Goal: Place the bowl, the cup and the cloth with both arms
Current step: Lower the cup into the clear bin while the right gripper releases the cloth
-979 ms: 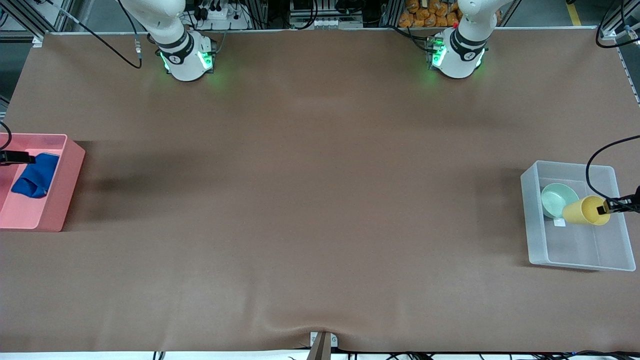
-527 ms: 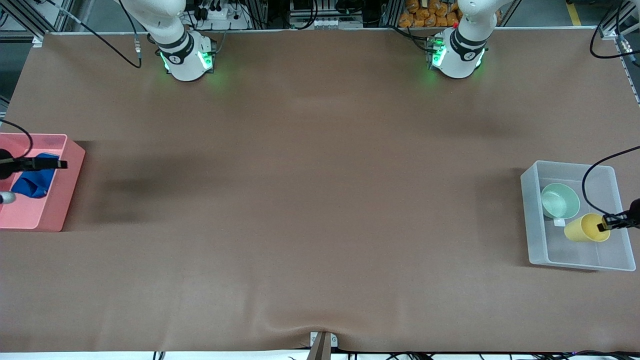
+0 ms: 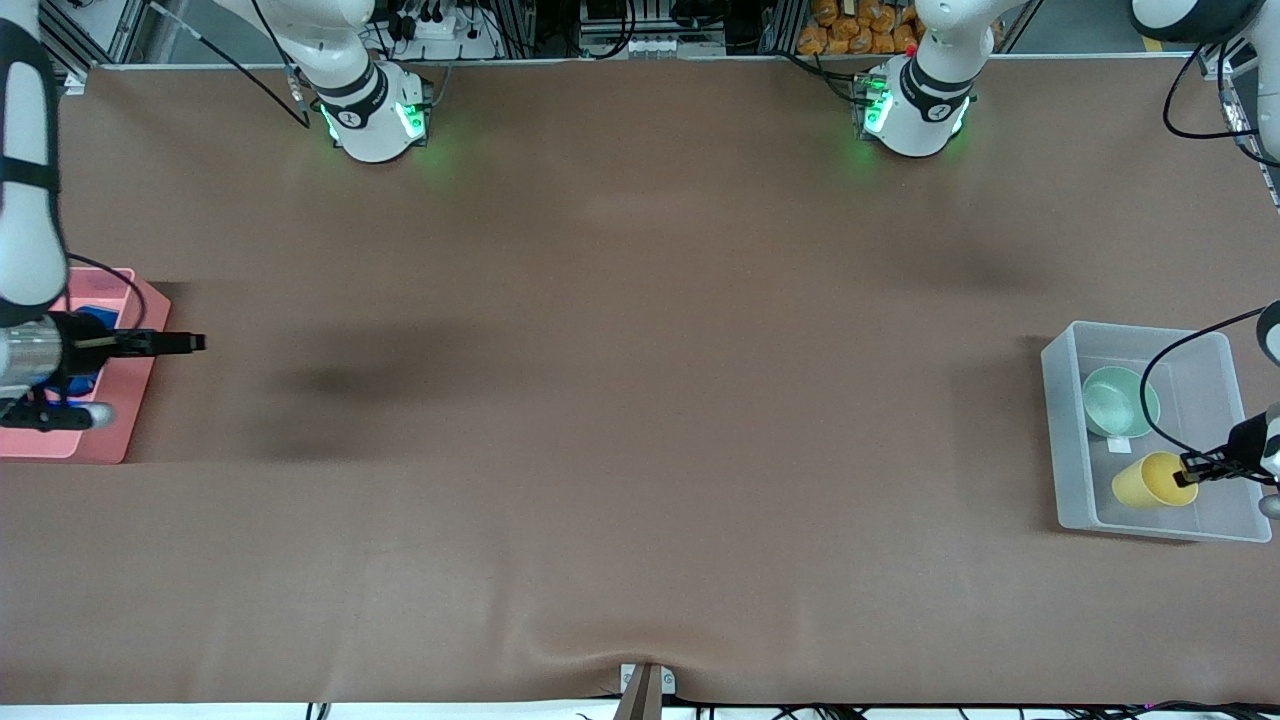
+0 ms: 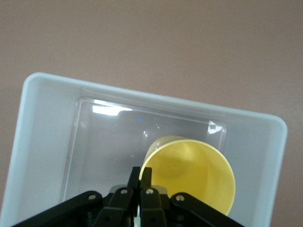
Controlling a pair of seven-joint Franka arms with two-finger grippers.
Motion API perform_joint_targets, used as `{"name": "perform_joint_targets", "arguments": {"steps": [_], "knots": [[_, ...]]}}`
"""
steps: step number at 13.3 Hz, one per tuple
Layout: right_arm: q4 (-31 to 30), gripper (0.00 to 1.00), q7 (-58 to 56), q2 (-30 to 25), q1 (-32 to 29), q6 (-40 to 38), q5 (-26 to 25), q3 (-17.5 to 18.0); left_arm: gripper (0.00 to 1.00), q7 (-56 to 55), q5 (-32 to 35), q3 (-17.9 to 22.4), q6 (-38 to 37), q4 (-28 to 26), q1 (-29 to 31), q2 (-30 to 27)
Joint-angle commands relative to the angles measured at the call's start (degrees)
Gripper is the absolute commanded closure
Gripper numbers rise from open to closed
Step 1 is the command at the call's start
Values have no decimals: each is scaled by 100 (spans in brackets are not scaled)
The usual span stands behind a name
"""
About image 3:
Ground blue cloth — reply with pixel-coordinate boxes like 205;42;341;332
62;304;123;397

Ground yellow plastic cup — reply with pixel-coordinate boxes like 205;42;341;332
1111;451;1200;510

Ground pale green bowl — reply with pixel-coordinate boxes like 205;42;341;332
1081;365;1163;441

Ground pink plastic bin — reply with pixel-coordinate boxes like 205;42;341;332
0;265;172;465

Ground clear plastic bin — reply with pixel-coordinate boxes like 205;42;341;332
1040;320;1274;545

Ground white power strip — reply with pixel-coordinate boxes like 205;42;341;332
384;0;503;62

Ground brown table cover sheet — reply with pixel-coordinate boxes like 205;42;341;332
0;55;1280;707

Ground orange bagged items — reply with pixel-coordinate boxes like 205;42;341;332
796;0;1003;57

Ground metal table clamp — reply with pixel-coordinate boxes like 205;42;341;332
617;661;678;720

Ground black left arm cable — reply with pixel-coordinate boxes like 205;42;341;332
1139;42;1280;458

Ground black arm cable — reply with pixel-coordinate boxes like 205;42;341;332
62;0;311;333
1139;42;1280;458

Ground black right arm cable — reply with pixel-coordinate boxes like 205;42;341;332
62;0;311;333

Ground aluminium frame rail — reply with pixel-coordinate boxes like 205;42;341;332
40;0;153;83

